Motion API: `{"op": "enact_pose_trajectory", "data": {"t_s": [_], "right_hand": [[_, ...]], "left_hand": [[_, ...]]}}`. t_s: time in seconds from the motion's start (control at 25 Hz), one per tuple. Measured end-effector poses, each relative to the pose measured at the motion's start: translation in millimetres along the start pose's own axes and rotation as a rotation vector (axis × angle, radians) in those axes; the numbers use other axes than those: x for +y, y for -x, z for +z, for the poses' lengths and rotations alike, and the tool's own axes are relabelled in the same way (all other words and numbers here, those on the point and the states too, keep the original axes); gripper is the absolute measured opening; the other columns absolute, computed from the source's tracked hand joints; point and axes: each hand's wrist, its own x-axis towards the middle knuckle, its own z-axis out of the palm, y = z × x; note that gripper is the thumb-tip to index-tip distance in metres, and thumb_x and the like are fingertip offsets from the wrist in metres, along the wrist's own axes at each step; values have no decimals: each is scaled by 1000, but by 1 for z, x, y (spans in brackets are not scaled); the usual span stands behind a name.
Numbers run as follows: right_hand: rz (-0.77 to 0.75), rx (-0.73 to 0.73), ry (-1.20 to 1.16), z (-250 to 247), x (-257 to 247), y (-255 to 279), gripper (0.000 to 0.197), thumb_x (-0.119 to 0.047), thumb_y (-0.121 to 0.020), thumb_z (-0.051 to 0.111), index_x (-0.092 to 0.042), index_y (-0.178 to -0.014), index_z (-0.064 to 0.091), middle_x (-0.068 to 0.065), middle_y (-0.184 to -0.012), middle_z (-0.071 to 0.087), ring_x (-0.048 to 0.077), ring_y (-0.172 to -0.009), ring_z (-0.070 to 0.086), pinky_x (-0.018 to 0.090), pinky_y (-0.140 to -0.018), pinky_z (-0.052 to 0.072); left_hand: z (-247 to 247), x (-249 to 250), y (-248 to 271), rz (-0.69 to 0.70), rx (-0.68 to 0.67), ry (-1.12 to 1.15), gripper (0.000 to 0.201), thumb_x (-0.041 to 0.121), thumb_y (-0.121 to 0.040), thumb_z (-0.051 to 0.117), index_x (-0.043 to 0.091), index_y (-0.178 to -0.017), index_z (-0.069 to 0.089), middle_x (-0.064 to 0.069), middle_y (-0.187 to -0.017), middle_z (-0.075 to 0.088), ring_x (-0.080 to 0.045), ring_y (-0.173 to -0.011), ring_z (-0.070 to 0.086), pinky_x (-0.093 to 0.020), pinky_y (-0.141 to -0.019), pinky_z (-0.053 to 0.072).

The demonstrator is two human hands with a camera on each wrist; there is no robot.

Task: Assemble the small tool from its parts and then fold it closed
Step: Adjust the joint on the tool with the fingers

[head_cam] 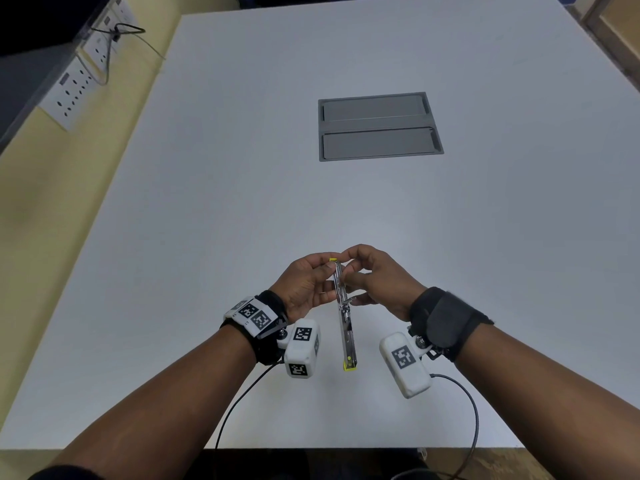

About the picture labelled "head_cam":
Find person's left hand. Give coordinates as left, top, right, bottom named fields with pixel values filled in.
left=269, top=253, right=342, bottom=323

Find person's right hand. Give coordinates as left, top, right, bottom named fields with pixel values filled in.
left=344, top=244, right=429, bottom=323

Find metal stapler yellow ends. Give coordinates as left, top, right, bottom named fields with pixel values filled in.
left=327, top=256, right=359, bottom=372

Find person's left forearm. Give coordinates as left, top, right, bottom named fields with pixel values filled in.
left=29, top=327, right=259, bottom=480

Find person's right forearm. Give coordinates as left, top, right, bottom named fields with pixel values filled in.
left=452, top=322, right=640, bottom=480

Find white marker plate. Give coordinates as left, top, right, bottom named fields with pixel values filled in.
left=223, top=296, right=289, bottom=338

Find black monitor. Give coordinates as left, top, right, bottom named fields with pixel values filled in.
left=0, top=0, right=117, bottom=58

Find black left wrist strap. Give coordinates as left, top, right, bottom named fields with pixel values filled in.
left=222, top=290, right=290, bottom=366

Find black wrist strap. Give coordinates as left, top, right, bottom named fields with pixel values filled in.
left=222, top=290, right=290, bottom=366
left=409, top=287, right=495, bottom=363

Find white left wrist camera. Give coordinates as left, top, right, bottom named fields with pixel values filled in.
left=284, top=318, right=321, bottom=380

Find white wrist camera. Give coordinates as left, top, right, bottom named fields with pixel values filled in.
left=284, top=318, right=321, bottom=380
left=378, top=332, right=432, bottom=400

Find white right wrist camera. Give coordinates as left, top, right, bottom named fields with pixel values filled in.
left=378, top=332, right=432, bottom=400

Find black right wrist strap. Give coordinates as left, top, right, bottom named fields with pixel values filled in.
left=409, top=287, right=495, bottom=363

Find grey table cable hatch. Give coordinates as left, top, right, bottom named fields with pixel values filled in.
left=317, top=92, right=445, bottom=163

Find black right camera cable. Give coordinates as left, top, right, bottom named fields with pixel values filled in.
left=389, top=374, right=481, bottom=480

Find black camera cable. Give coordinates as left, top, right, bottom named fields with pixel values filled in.
left=389, top=374, right=481, bottom=480
left=214, top=364, right=274, bottom=450

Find black left camera cable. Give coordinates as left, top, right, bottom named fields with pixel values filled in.
left=214, top=364, right=274, bottom=450

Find white wall socket strip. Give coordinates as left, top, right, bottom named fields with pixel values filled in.
left=39, top=0, right=139, bottom=132

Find black plugged power cable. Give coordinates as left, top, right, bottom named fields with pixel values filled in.
left=89, top=22, right=167, bottom=86

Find wooden door frame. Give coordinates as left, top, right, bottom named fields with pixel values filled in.
left=582, top=0, right=640, bottom=93

